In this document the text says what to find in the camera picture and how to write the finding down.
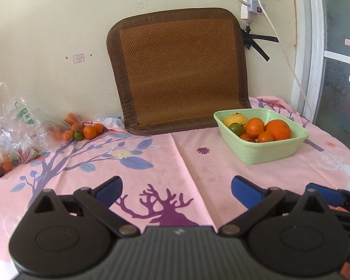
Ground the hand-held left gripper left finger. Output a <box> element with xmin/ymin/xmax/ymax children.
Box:
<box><xmin>28</xmin><ymin>176</ymin><xmax>140</xmax><ymax>237</ymax></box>

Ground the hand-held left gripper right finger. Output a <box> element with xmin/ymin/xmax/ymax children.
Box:
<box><xmin>219</xmin><ymin>176</ymin><xmax>334</xmax><ymax>237</ymax></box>

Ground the light green plastic basin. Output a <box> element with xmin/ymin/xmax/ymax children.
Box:
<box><xmin>213</xmin><ymin>108</ymin><xmax>309</xmax><ymax>165</ymax></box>

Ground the orange tomato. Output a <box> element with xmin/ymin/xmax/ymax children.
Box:
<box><xmin>257</xmin><ymin>131</ymin><xmax>275</xmax><ymax>143</ymax></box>

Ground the large mandarin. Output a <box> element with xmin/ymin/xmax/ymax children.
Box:
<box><xmin>246</xmin><ymin>117</ymin><xmax>265</xmax><ymax>139</ymax></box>

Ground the pile of small mandarins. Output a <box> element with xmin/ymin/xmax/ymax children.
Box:
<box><xmin>48</xmin><ymin>112</ymin><xmax>105</xmax><ymax>143</ymax></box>

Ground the large orange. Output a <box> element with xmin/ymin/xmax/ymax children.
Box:
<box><xmin>264</xmin><ymin>119</ymin><xmax>292</xmax><ymax>141</ymax></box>

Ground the yellow orange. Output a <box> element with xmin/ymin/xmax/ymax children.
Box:
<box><xmin>224</xmin><ymin>112</ymin><xmax>249</xmax><ymax>127</ymax></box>

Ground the pink printed tablecloth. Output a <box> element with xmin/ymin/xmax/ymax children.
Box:
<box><xmin>0</xmin><ymin>95</ymin><xmax>350</xmax><ymax>280</ymax></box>

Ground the single small mandarin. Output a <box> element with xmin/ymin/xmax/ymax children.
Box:
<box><xmin>0</xmin><ymin>157</ymin><xmax>14</xmax><ymax>172</ymax></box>

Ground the clear plastic bag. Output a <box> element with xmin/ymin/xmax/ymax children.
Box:
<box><xmin>0</xmin><ymin>82</ymin><xmax>66</xmax><ymax>179</ymax></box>

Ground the white framed glass door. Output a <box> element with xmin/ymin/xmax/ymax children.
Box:
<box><xmin>290</xmin><ymin>0</ymin><xmax>350</xmax><ymax>164</ymax></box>

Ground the brown woven seat cushion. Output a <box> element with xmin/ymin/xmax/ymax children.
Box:
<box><xmin>106</xmin><ymin>7</ymin><xmax>252</xmax><ymax>136</ymax></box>

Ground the black tape cross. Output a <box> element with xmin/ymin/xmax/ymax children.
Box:
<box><xmin>241</xmin><ymin>30</ymin><xmax>280</xmax><ymax>62</ymax></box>

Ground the long white cable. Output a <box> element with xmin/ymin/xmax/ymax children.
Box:
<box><xmin>252</xmin><ymin>0</ymin><xmax>312</xmax><ymax>120</ymax></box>

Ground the white adapter with red switch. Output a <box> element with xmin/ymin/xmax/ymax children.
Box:
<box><xmin>248</xmin><ymin>0</ymin><xmax>265</xmax><ymax>15</ymax></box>

